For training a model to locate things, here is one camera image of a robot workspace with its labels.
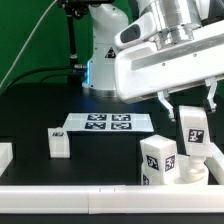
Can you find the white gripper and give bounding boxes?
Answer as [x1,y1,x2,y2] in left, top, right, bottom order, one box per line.
[115,21,224,122]

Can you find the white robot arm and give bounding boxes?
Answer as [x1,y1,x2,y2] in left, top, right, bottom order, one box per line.
[83,0,224,119]

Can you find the white marker board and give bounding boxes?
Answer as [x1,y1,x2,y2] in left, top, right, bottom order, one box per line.
[63,113,154,132]

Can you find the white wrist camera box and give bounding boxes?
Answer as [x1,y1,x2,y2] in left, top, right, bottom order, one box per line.
[114,12,157,50]

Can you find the white right fence rail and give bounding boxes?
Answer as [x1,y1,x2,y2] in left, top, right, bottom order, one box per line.
[206,143,224,185]

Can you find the white fence rail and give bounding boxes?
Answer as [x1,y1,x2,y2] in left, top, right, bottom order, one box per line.
[206,143,224,185]
[0,185,224,214]
[0,143,13,176]

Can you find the black cables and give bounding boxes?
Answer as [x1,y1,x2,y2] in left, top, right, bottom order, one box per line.
[0,66,88,98]

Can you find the white front fence rail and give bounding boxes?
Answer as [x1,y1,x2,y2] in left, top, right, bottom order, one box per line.
[0,185,224,214]

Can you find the black camera stand pole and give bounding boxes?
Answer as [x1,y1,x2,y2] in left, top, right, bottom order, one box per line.
[57,0,88,87]

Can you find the grey cable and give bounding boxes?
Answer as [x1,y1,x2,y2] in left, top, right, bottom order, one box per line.
[0,0,59,91]

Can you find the white left fence rail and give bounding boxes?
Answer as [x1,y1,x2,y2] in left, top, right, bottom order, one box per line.
[0,143,13,176]

